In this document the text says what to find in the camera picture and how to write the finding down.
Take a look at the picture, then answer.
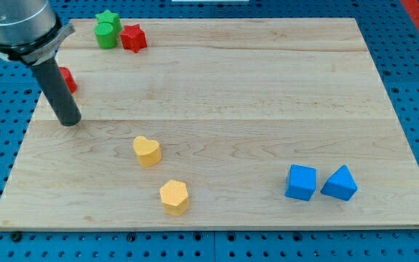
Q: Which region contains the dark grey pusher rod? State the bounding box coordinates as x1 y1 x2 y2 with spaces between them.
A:
31 57 81 127

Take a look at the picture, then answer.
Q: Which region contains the red circle block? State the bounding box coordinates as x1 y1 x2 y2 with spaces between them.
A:
59 67 77 93

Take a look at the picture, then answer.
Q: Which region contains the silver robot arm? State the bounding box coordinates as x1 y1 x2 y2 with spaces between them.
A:
0 0 81 127

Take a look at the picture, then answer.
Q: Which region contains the green circle block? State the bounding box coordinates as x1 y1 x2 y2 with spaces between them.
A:
94 23 117 49

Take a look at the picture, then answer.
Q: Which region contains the green star block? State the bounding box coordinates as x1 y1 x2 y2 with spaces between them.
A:
95 9 122 36

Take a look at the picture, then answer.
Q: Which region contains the red star block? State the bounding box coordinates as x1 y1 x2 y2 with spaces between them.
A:
120 24 147 53

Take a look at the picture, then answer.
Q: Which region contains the yellow heart block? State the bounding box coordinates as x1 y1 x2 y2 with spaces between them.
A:
132 136 162 168

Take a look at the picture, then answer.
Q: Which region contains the yellow hexagon block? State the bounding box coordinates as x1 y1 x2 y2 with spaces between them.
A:
159 180 190 216

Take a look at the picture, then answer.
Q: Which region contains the wooden board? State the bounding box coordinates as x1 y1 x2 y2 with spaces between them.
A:
0 18 419 231

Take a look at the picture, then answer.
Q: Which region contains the blue cube block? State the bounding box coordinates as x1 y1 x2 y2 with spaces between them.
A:
284 164 316 201

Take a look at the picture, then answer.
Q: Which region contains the blue triangle block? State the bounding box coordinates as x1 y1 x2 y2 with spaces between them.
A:
320 165 358 201

